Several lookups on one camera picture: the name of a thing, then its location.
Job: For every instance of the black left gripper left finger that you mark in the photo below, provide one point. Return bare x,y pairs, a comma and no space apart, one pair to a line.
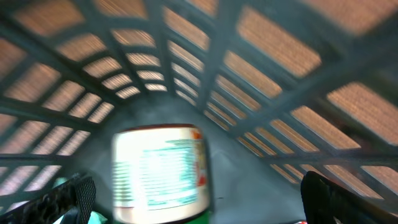
72,202

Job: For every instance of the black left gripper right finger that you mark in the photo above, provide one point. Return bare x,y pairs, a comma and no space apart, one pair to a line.
325,202

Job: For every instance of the green lid white jar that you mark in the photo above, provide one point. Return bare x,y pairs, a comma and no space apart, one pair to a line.
160,175

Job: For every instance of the grey plastic shopping basket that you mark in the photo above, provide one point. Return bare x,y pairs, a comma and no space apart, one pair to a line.
277,88

